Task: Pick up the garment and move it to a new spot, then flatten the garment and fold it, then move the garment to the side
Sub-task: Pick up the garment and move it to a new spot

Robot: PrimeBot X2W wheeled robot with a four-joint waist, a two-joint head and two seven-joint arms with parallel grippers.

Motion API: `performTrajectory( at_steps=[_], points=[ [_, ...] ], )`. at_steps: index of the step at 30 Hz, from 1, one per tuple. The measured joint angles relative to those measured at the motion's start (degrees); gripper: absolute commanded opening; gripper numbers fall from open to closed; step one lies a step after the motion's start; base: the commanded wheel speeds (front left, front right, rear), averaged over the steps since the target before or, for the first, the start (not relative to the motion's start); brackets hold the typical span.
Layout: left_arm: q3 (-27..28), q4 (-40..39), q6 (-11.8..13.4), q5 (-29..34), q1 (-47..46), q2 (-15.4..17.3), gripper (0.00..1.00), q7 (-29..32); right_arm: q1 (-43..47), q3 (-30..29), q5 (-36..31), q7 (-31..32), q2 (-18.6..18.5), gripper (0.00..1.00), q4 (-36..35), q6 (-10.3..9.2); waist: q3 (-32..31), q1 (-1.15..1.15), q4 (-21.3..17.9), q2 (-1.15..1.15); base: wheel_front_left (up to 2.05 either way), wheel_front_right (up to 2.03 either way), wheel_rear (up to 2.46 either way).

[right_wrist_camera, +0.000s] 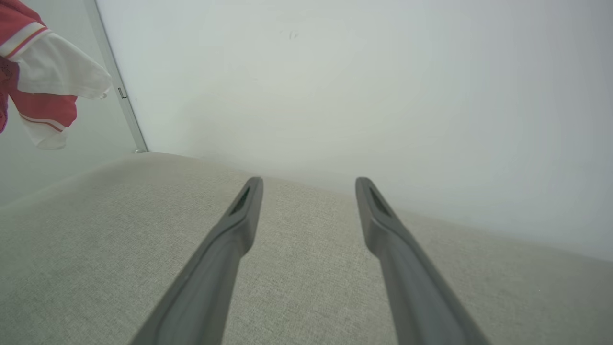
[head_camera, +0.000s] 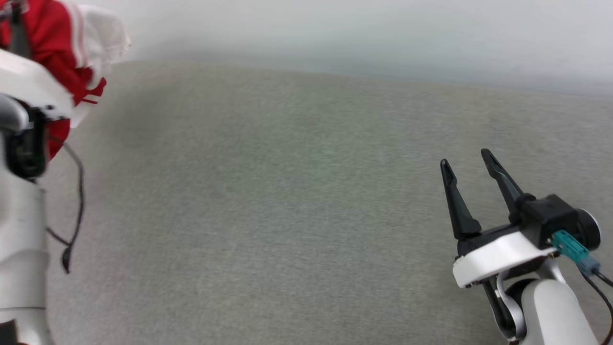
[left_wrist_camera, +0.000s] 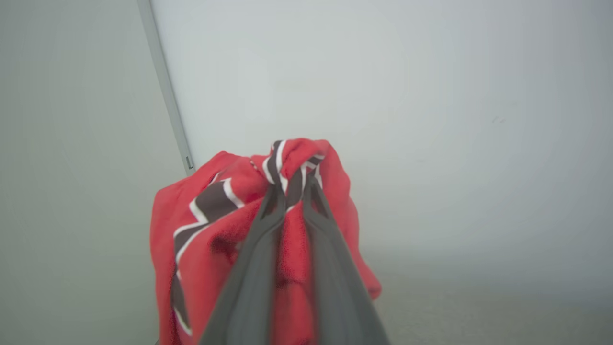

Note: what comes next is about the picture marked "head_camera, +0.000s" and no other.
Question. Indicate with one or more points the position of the teal right camera connector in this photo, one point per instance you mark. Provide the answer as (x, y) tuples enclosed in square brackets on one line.
[(570, 247)]

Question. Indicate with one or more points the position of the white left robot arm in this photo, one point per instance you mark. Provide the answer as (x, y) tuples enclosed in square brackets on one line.
[(21, 249)]

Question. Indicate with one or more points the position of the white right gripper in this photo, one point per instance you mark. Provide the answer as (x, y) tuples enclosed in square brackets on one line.
[(498, 254)]

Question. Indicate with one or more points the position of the red Bulls basketball jersey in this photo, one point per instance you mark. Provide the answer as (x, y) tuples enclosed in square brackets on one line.
[(52, 43)]

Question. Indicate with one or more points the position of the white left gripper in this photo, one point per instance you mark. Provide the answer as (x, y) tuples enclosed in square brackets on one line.
[(28, 81)]

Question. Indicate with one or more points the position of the grey fabric sofa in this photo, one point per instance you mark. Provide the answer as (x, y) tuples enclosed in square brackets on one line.
[(287, 191)]

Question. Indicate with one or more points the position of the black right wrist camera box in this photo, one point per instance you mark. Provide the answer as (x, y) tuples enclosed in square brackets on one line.
[(546, 215)]

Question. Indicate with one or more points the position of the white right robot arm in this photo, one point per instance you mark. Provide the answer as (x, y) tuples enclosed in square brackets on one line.
[(550, 311)]

